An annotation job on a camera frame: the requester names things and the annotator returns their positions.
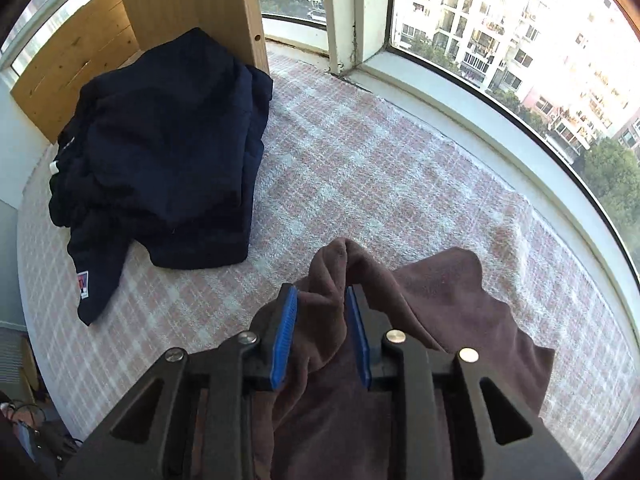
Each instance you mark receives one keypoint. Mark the white window frame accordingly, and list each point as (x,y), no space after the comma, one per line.
(450,105)

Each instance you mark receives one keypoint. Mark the apartment buildings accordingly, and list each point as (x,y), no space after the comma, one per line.
(525,25)

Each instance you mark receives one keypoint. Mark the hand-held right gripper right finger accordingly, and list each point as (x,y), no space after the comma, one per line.
(359,340)

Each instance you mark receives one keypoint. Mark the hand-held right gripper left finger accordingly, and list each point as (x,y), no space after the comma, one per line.
(284,340)

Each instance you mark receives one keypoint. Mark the navy blue sweatshirt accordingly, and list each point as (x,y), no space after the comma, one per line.
(165,160)

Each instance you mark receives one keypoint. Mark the dark bag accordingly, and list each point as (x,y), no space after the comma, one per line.
(47,445)

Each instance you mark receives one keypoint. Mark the knotty pine board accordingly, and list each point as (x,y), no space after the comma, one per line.
(75,60)

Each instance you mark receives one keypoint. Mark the brown sweatshirt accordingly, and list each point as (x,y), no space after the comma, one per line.
(440,300)

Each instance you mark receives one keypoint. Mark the pink checked blanket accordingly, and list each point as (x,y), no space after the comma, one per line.
(400,185)

